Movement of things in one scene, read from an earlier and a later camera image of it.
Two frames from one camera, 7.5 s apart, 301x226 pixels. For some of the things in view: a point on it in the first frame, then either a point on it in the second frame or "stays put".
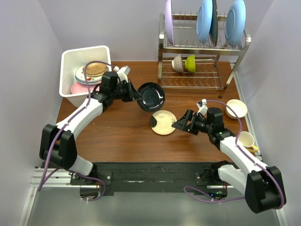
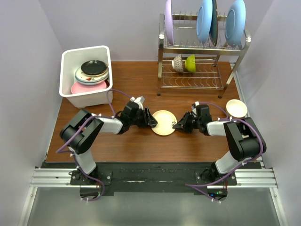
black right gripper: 190,116 stays put
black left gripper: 130,88 -> 150,121
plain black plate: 153,96 -> 93,67
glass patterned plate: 95,69 stays put
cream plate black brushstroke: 161,122 stays put
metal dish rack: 187,64 stays put
